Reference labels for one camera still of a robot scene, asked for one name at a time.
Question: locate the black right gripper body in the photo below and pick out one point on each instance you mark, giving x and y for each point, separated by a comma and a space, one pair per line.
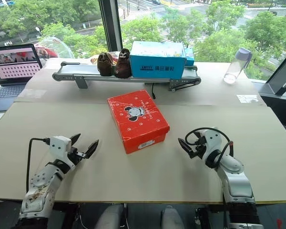
198, 150

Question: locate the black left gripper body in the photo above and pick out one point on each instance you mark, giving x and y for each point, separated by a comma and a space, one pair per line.
74, 156

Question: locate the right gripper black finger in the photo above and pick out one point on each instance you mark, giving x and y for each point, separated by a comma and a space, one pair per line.
186, 146

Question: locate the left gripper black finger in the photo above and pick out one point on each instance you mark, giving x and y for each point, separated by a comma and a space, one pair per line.
75, 139
92, 149

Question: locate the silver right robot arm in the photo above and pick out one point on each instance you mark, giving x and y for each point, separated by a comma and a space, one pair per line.
236, 183

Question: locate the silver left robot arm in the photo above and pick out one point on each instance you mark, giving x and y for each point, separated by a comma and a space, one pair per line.
41, 182

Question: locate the red shoe box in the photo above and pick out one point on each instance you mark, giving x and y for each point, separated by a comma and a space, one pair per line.
135, 119

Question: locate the blue cardboard box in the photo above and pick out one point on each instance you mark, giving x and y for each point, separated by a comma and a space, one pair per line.
157, 65

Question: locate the grey conveyor belt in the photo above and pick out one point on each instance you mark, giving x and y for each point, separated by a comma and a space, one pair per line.
90, 75

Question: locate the grey rounded shape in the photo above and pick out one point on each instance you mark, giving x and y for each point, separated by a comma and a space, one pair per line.
113, 217
172, 218

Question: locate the clear tape patch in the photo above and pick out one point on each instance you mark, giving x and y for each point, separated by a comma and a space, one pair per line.
248, 98

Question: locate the brown suede shoe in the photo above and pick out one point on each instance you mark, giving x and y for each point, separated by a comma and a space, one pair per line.
122, 66
105, 65

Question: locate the colourful printed packet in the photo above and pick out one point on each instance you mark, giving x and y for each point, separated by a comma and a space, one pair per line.
93, 59

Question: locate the small light blue box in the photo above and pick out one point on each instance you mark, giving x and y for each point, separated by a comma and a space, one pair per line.
189, 57

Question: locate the black side desk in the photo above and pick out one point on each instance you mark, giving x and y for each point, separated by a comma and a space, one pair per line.
276, 107

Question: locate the clear bottle with purple lid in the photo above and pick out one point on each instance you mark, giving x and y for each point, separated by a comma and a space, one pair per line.
236, 68

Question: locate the open laptop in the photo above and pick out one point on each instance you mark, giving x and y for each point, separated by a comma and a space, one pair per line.
13, 69

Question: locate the clear plastic bag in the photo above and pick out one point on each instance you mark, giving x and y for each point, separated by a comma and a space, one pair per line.
53, 46

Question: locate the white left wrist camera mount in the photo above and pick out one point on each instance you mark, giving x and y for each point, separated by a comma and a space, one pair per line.
59, 146

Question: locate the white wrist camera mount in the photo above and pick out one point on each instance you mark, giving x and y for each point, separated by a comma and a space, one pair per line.
59, 146
213, 140

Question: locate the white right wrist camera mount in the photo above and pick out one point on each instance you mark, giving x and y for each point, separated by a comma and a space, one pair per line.
213, 140

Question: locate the black window frame post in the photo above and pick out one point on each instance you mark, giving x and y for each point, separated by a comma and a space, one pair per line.
110, 23

